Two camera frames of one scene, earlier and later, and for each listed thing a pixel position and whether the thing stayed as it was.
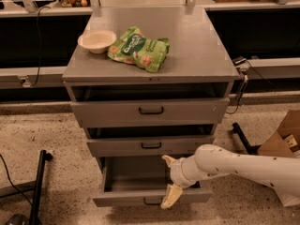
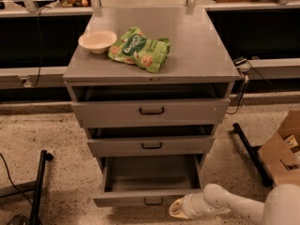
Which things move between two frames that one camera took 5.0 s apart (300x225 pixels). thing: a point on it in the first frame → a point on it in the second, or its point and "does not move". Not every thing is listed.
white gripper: [177, 172] → [188, 204]
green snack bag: [134, 48] does not move
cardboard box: [287, 140] does not move
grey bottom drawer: [143, 180] does not move
